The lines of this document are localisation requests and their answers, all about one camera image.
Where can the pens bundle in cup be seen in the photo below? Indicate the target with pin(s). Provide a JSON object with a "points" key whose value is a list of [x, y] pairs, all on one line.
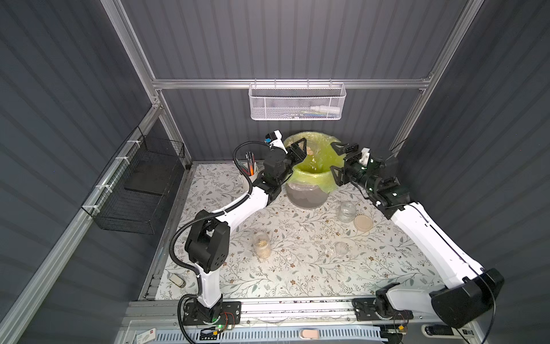
{"points": [[250, 163]]}

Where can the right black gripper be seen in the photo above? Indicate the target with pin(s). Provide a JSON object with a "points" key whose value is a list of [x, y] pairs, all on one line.
{"points": [[349, 163]]}

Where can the grey trash bin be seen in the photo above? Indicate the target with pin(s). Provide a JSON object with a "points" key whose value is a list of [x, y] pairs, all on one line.
{"points": [[306, 196]]}

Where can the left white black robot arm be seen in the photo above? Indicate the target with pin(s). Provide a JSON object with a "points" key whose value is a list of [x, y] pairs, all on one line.
{"points": [[208, 240]]}

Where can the pink eraser block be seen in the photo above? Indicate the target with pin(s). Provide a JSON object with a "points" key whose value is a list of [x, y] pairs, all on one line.
{"points": [[309, 334]]}

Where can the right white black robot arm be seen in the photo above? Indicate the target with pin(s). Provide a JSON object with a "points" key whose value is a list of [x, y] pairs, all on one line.
{"points": [[468, 290]]}

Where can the glass oatmeal jar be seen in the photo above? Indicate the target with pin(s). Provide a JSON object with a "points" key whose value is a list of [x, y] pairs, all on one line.
{"points": [[262, 245], [311, 150]]}

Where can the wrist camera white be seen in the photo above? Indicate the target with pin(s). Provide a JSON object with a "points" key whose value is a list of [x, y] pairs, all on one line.
{"points": [[365, 157], [274, 140]]}

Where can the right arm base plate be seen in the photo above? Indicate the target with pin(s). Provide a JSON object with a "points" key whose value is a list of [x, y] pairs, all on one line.
{"points": [[370, 309]]}

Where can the beige jar lid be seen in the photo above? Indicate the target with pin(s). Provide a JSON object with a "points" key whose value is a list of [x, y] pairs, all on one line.
{"points": [[363, 223]]}

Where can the white card with red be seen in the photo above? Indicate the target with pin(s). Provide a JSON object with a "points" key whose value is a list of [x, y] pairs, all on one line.
{"points": [[146, 337]]}

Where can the green plastic bin liner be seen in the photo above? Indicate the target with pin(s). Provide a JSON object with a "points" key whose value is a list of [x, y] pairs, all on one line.
{"points": [[315, 170]]}

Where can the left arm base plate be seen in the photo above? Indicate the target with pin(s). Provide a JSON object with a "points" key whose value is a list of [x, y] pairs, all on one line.
{"points": [[222, 313]]}

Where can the white wire mesh basket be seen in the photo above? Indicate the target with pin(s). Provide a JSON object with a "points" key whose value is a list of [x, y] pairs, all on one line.
{"points": [[273, 102]]}

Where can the white black stapler device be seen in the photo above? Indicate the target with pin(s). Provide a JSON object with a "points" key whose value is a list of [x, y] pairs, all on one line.
{"points": [[445, 331]]}

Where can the white bottle in basket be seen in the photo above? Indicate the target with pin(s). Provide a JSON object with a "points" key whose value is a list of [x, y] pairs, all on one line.
{"points": [[326, 110]]}

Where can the oatmeal jar with beige lid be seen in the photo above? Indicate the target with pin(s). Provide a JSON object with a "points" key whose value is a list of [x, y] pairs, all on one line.
{"points": [[346, 212]]}

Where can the clear plastic jar lid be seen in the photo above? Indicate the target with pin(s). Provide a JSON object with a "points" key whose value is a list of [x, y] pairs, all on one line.
{"points": [[341, 248]]}

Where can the black wire basket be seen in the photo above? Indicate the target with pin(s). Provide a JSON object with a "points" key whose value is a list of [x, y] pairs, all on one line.
{"points": [[137, 197]]}

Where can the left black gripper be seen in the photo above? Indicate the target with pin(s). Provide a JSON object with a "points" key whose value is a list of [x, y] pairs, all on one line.
{"points": [[290, 153]]}

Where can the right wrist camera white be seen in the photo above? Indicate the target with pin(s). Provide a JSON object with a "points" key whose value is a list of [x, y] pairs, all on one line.
{"points": [[365, 157]]}

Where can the small white grey object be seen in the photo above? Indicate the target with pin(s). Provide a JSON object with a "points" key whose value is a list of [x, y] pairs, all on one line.
{"points": [[177, 280]]}

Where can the floral table mat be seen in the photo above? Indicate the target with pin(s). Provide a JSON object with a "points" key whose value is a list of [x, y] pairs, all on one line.
{"points": [[303, 262]]}

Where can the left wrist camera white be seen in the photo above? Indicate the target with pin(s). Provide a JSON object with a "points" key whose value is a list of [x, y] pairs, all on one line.
{"points": [[274, 140]]}

